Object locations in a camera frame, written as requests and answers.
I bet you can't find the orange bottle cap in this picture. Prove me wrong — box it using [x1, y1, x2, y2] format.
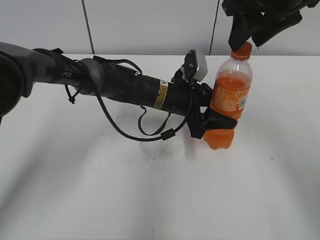
[230, 41, 253, 61]

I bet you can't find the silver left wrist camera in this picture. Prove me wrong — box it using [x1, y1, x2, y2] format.
[180, 49, 208, 82]

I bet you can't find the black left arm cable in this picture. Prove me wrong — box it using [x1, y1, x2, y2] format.
[64, 58, 193, 142]

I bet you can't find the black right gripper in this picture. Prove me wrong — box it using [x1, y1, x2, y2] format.
[222, 0, 320, 52]

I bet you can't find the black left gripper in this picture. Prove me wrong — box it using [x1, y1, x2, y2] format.
[172, 68, 238, 139]

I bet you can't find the orange soda plastic bottle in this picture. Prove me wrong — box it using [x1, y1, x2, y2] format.
[204, 53, 253, 150]

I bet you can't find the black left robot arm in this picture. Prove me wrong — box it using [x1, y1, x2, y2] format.
[0, 42, 237, 139]

